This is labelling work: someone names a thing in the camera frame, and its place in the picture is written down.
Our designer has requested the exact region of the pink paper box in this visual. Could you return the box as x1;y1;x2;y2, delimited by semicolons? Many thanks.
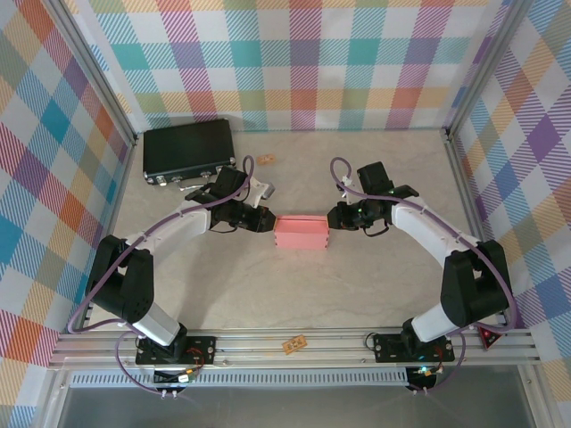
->
273;214;331;251

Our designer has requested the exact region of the black controller box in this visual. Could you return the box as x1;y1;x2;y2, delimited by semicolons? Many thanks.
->
407;366;441;392
153;368;200;388

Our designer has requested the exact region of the black aluminium carry case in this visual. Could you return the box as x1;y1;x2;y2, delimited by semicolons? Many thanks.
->
142;118;236;187

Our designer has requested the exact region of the red triangular button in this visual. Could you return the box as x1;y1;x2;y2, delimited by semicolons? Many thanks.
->
476;325;503;349

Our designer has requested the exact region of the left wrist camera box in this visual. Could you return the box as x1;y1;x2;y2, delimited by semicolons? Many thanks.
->
248;177;277;209

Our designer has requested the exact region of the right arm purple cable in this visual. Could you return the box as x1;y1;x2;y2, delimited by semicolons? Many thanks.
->
328;156;518;396

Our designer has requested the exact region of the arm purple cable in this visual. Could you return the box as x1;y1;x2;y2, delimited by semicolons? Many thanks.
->
66;154;256;400
328;156;518;396

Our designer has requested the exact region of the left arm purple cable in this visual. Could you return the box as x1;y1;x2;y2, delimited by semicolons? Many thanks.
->
66;154;256;400

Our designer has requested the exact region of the aluminium side rail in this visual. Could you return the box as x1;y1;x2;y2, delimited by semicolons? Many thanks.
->
75;133;139;335
443;128;512;331

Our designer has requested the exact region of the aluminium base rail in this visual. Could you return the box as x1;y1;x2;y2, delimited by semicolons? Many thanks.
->
48;328;541;369

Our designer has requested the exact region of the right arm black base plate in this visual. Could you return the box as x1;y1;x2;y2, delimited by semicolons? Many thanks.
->
372;333;456;363

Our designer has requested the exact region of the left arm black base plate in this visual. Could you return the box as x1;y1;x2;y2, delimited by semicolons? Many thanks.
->
136;334;218;366

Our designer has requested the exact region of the grey slotted cable duct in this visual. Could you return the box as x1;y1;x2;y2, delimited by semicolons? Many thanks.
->
69;368;410;388

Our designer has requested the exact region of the aluminium frame post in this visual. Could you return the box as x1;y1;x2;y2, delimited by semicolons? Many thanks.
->
443;0;539;142
42;0;139;148

